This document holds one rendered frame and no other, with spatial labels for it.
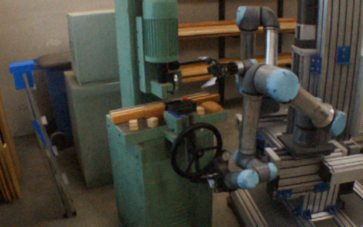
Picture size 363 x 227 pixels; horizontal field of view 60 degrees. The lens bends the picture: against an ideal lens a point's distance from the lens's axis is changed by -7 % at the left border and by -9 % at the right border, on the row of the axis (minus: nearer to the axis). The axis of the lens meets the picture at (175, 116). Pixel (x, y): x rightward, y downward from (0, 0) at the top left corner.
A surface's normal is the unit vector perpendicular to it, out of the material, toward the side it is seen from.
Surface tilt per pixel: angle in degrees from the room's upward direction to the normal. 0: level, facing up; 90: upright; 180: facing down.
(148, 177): 90
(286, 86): 86
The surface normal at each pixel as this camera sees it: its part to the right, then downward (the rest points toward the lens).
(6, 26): 0.40, 0.33
